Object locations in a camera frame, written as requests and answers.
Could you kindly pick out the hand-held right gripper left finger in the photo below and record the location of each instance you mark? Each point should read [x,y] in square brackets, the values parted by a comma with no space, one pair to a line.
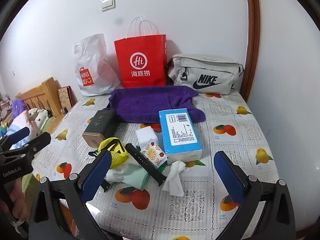
[96,177]

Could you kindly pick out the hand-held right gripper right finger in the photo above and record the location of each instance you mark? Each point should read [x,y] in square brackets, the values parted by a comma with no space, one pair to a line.
[230,177]

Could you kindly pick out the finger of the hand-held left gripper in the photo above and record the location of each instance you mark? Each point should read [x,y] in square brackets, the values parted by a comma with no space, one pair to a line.
[37,142]
[18,134]

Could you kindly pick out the yellow mesh bag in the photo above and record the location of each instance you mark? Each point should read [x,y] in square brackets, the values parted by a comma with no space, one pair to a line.
[120,158]

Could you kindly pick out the white and green cloth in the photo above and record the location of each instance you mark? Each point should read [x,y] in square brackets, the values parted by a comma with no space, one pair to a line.
[135,177]

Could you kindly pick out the white tissue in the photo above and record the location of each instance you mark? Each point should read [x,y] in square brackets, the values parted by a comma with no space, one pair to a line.
[173,180]

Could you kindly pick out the fruit print packet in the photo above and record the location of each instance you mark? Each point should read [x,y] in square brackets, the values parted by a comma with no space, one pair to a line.
[152,153]

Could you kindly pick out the person's left hand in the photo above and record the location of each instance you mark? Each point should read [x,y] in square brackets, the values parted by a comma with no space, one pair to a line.
[20,200]

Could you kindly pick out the striped light bedding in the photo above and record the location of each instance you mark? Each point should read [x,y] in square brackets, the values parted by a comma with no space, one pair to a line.
[21,120]

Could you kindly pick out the green blanket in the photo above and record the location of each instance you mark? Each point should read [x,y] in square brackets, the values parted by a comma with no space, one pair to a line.
[31,187]

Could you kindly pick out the white flower print plush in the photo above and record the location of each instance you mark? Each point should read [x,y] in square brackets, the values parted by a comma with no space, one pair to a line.
[40,116]

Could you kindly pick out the purple fluffy toy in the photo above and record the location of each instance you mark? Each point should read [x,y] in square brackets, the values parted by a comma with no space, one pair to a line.
[18,107]

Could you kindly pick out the fruit print tablecloth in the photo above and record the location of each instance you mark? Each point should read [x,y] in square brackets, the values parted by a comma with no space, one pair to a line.
[200,205]

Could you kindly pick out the wooden headboard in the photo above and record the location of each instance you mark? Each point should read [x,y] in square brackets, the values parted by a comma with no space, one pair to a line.
[45,92]

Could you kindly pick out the dark green tin box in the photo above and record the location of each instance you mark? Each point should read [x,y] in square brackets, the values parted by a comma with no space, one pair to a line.
[98,127]

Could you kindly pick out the patterned book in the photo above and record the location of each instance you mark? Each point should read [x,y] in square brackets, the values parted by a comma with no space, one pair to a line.
[65,97]

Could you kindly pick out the blue tissue pack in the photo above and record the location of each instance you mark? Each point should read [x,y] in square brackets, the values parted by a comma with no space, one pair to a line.
[180,135]

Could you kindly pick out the purple towel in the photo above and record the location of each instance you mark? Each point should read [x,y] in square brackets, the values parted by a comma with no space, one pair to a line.
[140,102]

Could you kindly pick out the white plastic shopping bag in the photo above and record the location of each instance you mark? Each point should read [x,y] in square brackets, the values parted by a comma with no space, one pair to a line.
[87,62]

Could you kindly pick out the grey waist bag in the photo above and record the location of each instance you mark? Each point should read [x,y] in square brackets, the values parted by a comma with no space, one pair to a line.
[207,67]

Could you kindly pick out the red paper bag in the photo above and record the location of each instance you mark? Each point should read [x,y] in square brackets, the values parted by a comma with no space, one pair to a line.
[140,55]

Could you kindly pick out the brown wooden door frame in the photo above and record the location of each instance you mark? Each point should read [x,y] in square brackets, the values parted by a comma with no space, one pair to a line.
[252,30]

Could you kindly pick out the white light switch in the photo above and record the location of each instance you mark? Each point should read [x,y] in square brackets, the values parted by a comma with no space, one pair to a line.
[108,3]

